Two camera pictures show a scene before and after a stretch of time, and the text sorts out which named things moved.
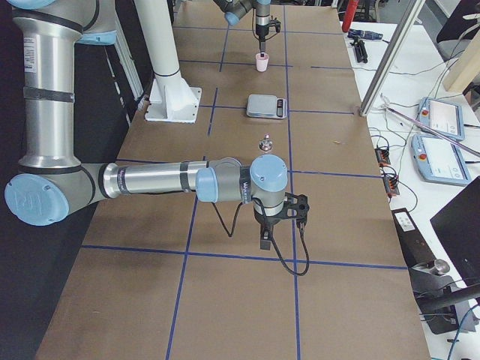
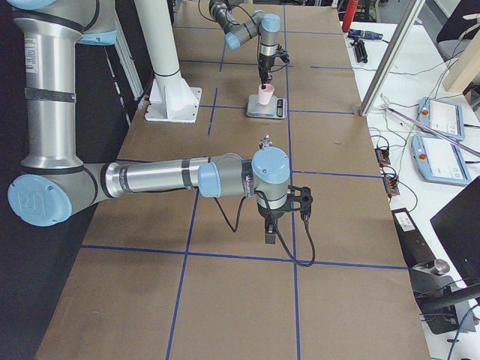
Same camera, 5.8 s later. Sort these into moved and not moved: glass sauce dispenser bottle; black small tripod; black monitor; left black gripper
Moved: left black gripper
Not moved: black monitor; glass sauce dispenser bottle; black small tripod
